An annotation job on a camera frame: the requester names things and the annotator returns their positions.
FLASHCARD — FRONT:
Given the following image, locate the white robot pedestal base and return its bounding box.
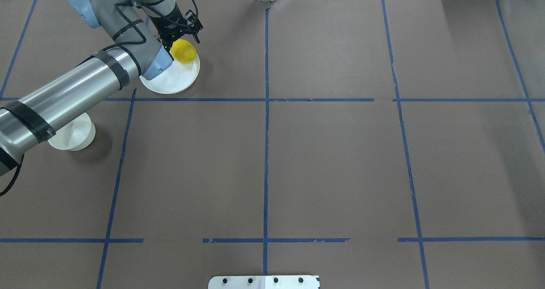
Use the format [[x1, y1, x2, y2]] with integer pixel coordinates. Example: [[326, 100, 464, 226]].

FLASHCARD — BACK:
[[208, 275, 321, 289]]

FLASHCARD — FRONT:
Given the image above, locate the white plate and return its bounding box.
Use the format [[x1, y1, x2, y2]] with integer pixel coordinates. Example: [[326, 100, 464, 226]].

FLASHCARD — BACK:
[[140, 49, 200, 94]]

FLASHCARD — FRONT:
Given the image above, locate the white bowl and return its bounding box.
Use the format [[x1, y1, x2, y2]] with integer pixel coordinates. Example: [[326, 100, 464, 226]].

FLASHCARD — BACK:
[[47, 113, 96, 151]]

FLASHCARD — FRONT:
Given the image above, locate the yellow lemon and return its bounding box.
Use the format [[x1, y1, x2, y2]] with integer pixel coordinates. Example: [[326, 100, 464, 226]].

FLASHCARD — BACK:
[[169, 39, 197, 64]]

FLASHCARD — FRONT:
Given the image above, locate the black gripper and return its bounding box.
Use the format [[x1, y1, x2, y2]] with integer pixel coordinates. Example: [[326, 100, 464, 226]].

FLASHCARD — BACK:
[[151, 4, 203, 51]]

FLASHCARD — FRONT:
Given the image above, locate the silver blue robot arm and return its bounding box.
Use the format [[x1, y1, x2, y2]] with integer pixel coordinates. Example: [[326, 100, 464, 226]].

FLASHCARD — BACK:
[[1, 0, 203, 175]]

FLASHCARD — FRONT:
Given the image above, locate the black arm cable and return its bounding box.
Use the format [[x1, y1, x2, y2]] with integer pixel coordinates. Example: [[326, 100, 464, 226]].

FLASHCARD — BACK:
[[0, 0, 198, 196]]

